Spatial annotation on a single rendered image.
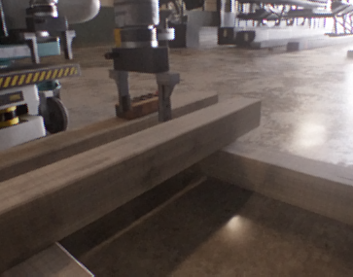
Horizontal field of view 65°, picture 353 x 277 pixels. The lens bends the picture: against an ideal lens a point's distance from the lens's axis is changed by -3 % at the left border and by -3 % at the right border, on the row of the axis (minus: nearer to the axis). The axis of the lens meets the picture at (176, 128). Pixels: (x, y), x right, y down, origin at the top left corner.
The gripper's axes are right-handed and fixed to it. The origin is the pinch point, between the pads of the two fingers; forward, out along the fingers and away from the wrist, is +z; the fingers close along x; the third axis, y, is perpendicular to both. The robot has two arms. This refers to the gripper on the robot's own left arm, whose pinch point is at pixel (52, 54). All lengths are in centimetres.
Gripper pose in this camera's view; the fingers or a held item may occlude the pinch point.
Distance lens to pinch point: 112.8
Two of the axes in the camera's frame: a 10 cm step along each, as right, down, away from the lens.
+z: 0.4, 9.4, 3.3
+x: 5.5, -2.9, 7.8
